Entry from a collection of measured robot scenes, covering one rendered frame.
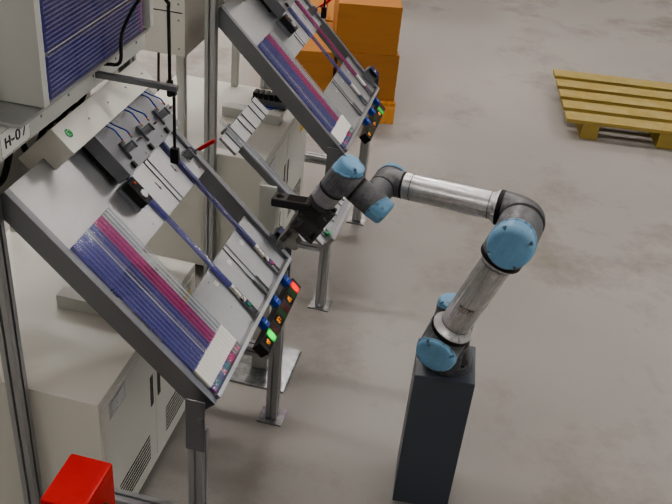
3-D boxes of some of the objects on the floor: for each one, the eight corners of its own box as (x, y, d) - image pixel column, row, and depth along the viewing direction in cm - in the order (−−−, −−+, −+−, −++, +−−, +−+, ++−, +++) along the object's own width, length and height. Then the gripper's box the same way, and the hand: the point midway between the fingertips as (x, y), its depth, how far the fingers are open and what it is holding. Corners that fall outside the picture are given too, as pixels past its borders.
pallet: (735, 107, 604) (741, 91, 598) (769, 165, 531) (776, 147, 524) (549, 82, 614) (552, 66, 607) (557, 135, 541) (561, 117, 534)
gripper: (333, 219, 235) (290, 268, 247) (340, 203, 242) (299, 251, 254) (307, 200, 234) (266, 250, 245) (315, 185, 241) (275, 234, 253)
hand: (277, 242), depth 249 cm, fingers closed
